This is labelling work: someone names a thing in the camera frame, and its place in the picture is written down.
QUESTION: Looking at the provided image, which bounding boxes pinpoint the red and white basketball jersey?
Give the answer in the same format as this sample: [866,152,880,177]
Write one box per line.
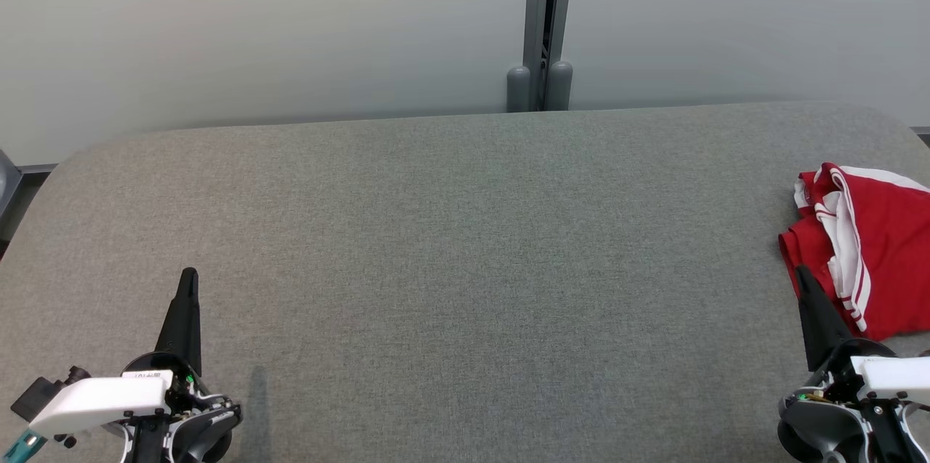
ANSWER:
[793,162,930,342]

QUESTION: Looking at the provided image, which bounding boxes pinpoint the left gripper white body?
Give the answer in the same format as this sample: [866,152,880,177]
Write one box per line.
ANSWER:
[29,352,202,439]

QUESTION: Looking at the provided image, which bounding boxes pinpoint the grey metal partition post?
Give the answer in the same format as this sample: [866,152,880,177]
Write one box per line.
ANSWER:
[522,0,577,113]

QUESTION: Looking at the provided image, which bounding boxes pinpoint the grey rounded background object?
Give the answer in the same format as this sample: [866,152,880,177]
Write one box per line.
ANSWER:
[0,149,23,220]

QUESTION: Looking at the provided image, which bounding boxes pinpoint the left teal cable connector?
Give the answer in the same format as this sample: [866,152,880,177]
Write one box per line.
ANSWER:
[4,429,46,462]

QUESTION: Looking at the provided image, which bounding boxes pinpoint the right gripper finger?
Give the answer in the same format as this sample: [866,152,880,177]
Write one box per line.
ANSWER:
[794,265,854,375]

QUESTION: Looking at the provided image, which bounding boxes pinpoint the tall grey cylindrical post cap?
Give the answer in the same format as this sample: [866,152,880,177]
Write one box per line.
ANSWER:
[546,60,573,112]

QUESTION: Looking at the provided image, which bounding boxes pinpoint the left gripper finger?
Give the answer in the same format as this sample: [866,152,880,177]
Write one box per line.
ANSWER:
[156,267,202,375]

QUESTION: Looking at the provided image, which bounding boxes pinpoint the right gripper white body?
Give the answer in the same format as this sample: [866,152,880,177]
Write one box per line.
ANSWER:
[814,341,930,406]

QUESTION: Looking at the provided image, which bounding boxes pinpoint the red shorts with white stripes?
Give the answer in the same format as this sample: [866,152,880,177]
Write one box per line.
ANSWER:
[779,220,836,304]

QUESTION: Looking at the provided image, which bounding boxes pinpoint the short grey cylindrical post cap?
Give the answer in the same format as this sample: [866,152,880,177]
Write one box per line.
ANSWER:
[506,66,532,113]

